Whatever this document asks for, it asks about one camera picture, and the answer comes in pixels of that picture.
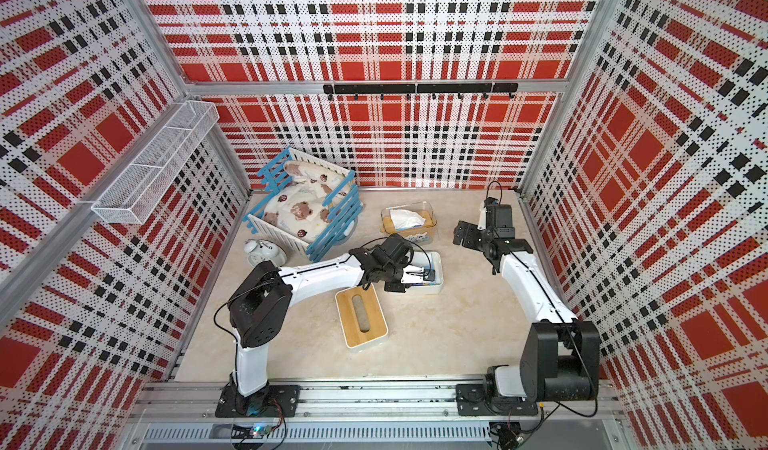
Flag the white plastic box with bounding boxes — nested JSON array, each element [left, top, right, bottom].
[[401, 251, 444, 295]]

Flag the blue tissue pack front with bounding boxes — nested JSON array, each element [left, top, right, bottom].
[[389, 209, 426, 231]]

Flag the blue tissue pack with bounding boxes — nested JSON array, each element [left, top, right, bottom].
[[402, 264, 436, 285], [389, 209, 426, 231]]

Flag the clear plastic tissue box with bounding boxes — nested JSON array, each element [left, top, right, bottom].
[[381, 201, 437, 244]]

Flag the white bamboo-lid tissue box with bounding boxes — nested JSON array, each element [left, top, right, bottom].
[[335, 284, 389, 351]]

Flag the bamboo lid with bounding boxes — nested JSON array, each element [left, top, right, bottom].
[[382, 216, 437, 243]]

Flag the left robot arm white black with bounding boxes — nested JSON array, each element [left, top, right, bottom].
[[223, 235, 415, 397]]

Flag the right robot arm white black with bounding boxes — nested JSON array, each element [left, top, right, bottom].
[[453, 197, 600, 406]]

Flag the blue white slatted crate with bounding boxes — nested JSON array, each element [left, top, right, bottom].
[[244, 148, 364, 262]]

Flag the bear print cloth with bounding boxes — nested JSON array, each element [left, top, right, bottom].
[[261, 161, 352, 244]]

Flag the white alarm clock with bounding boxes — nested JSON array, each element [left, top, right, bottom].
[[244, 239, 288, 267]]

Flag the green circuit board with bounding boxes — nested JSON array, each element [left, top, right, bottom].
[[230, 425, 273, 440]]

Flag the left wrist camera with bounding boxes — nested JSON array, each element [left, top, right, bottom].
[[404, 263, 436, 284]]

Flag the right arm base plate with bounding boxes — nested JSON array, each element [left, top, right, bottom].
[[455, 384, 539, 417]]

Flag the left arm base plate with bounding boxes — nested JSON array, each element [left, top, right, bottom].
[[215, 382, 301, 418]]

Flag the black hook rail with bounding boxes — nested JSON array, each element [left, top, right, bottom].
[[323, 82, 520, 97]]

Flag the white wire mesh shelf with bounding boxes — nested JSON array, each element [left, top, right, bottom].
[[91, 100, 219, 225]]

